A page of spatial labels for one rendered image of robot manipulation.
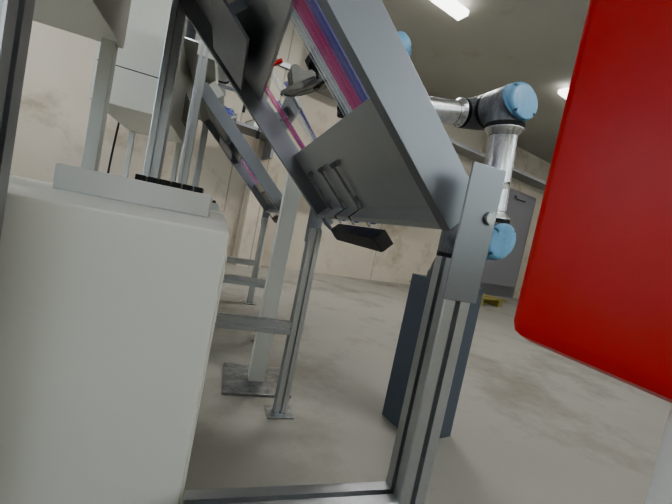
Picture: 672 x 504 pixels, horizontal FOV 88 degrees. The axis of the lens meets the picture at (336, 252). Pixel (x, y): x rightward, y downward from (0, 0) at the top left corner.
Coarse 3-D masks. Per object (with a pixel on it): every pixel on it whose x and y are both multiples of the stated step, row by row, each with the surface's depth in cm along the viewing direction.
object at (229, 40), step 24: (216, 0) 68; (240, 0) 67; (264, 0) 60; (288, 0) 53; (216, 24) 78; (240, 24) 67; (264, 24) 66; (216, 48) 90; (240, 48) 74; (264, 48) 73; (240, 72) 85; (264, 72) 83
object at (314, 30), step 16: (304, 0) 52; (304, 16) 54; (320, 16) 51; (304, 32) 57; (320, 32) 53; (320, 48) 56; (336, 48) 52; (320, 64) 59; (336, 64) 55; (336, 80) 58; (352, 80) 54; (336, 96) 62; (352, 96) 57; (368, 96) 53
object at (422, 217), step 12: (324, 216) 104; (336, 216) 92; (348, 216) 83; (360, 216) 76; (372, 216) 71; (384, 216) 66; (396, 216) 61; (408, 216) 58; (420, 216) 54; (432, 216) 51; (432, 228) 51
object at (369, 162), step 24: (360, 120) 58; (312, 144) 85; (336, 144) 72; (360, 144) 63; (384, 144) 56; (312, 168) 98; (360, 168) 70; (384, 168) 61; (336, 192) 93; (360, 192) 78; (384, 192) 67; (408, 192) 59
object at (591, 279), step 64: (640, 0) 10; (576, 64) 12; (640, 64) 10; (576, 128) 11; (640, 128) 10; (576, 192) 11; (640, 192) 9; (576, 256) 11; (640, 256) 9; (576, 320) 10; (640, 320) 9; (640, 384) 9
